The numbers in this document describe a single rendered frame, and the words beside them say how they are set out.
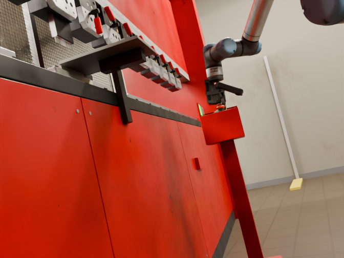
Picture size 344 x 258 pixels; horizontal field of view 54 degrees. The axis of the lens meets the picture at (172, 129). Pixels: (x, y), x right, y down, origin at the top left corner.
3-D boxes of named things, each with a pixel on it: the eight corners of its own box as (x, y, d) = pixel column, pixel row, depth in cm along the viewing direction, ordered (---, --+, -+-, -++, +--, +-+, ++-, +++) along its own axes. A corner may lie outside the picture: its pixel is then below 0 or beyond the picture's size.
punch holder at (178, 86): (177, 86, 258) (172, 65, 260) (167, 89, 260) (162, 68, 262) (182, 89, 273) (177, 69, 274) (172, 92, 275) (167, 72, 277)
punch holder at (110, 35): (109, 41, 142) (101, 4, 144) (91, 47, 144) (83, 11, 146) (123, 50, 157) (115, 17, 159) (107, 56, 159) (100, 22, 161)
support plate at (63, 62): (137, 38, 97) (136, 34, 97) (58, 64, 104) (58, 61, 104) (156, 53, 115) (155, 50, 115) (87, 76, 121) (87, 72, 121)
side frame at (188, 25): (246, 217, 305) (187, -21, 327) (158, 233, 325) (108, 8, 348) (248, 211, 329) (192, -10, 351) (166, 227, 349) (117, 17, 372)
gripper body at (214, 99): (209, 106, 159) (205, 81, 160) (228, 103, 157) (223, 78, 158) (207, 104, 151) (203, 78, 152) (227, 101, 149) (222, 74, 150)
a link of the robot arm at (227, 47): (242, 34, 144) (229, 44, 154) (219, 37, 140) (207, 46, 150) (246, 52, 144) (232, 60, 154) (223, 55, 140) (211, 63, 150)
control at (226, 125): (244, 135, 136) (234, 92, 138) (206, 145, 139) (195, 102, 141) (244, 136, 156) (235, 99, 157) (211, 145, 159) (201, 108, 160)
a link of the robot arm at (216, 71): (222, 68, 158) (221, 64, 150) (224, 78, 158) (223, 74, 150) (207, 72, 160) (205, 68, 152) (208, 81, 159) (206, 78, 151)
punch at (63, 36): (58, 41, 109) (52, 13, 109) (53, 43, 109) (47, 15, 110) (74, 49, 118) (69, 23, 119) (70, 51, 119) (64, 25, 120)
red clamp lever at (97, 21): (102, 31, 126) (97, 7, 127) (92, 35, 127) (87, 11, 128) (104, 33, 128) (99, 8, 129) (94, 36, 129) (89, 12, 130)
